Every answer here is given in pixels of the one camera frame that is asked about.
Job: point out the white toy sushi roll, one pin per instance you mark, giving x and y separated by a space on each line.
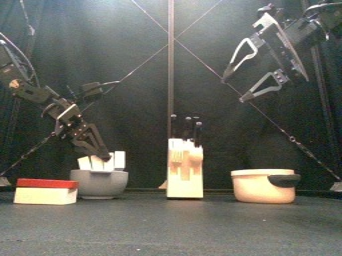
119 160

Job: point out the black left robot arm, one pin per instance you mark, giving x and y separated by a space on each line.
27 91

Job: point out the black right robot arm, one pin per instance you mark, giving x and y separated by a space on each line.
311 28

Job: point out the white box with red lid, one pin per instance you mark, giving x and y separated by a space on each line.
44 195

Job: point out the white toy knife block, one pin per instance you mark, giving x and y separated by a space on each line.
184 181

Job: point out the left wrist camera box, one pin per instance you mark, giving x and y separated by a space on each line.
92 88

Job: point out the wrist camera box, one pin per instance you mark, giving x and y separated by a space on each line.
269 10
92 88

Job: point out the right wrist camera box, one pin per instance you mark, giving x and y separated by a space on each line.
269 10

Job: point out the diagonal frame brace rod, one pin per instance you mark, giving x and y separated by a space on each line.
142 63
267 117

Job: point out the vertical metal frame pole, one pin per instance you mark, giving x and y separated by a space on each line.
171 66

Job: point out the white frame foot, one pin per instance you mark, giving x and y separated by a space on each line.
337 186
3 182

